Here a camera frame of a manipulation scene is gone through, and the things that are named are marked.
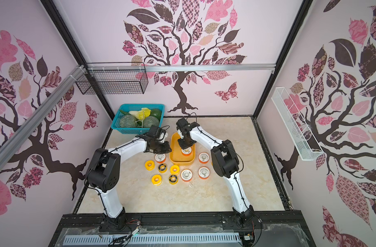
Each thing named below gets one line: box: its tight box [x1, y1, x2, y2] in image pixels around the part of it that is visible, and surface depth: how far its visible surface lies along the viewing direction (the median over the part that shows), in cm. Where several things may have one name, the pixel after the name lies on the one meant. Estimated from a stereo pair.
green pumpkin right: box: [142, 115, 160, 129], surface depth 106 cm
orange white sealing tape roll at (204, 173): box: [197, 166, 211, 180], surface depth 91 cm
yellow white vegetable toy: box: [128, 107, 152, 120], surface depth 115 cm
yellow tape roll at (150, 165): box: [144, 160, 156, 171], surface depth 94 cm
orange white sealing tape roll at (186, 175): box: [180, 168, 194, 183], surface depth 89 cm
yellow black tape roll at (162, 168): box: [157, 163, 168, 174], surface depth 94 cm
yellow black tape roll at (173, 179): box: [168, 173, 179, 185], surface depth 89 cm
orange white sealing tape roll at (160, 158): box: [154, 153, 166, 164], surface depth 97 cm
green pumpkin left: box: [118, 114, 138, 128], surface depth 105 cm
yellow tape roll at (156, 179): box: [151, 173, 163, 186], surface depth 89 cm
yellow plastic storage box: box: [169, 131, 197, 166], surface depth 99 cm
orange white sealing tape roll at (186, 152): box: [181, 146, 193, 157], surface depth 100 cm
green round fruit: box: [149, 108, 162, 122], surface depth 113 cm
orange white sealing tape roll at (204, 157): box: [198, 151, 210, 165], surface depth 97 cm
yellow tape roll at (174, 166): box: [169, 164, 180, 175], surface depth 92 cm
